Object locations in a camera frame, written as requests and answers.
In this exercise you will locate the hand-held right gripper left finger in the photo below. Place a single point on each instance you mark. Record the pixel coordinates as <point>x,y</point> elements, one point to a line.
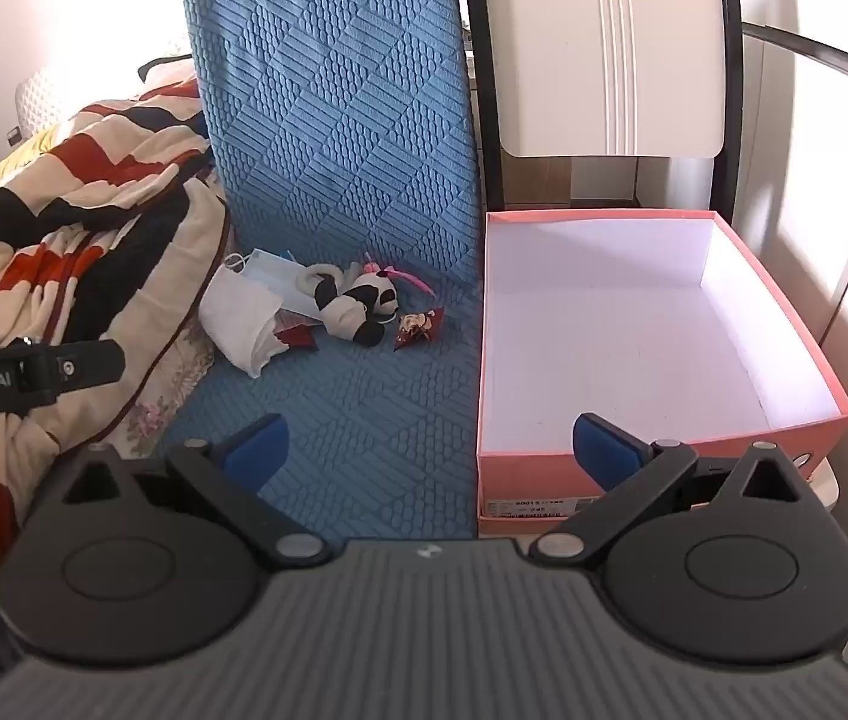
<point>263,450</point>

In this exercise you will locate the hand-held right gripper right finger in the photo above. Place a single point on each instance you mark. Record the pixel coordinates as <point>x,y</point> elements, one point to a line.
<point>600,454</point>

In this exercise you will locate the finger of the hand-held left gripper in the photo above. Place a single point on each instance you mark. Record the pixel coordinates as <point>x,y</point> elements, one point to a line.
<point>87,364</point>

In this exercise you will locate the red snack packet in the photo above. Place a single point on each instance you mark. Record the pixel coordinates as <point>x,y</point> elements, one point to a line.
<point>296,334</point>

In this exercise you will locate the white paper towel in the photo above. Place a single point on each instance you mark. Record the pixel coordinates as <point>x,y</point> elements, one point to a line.
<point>240,330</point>

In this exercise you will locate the pink shoe box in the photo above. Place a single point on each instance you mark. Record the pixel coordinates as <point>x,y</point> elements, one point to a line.
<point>619,330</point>

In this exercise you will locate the blue tissue packet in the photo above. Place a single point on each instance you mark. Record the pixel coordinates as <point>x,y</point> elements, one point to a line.
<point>274,277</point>

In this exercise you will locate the panda plush toy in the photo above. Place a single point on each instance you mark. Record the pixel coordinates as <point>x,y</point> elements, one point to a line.
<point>364,300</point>

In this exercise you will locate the small red triangular sachet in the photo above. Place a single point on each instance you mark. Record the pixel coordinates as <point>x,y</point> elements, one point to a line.
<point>416,326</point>

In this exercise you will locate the floral cream sheet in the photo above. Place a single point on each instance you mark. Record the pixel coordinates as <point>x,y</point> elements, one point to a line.
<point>161,390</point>

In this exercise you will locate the red black cream blanket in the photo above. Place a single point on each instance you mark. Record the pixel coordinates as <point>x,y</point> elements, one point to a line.
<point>57,187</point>

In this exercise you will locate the white pillow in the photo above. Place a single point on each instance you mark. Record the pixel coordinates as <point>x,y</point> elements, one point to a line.
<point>38,101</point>

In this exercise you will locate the blue quilted sofa cover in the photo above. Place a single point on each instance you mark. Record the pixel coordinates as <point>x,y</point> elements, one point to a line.
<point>356,127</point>

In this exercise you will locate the black curved rail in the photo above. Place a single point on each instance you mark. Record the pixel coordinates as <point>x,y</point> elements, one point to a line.
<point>829,52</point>

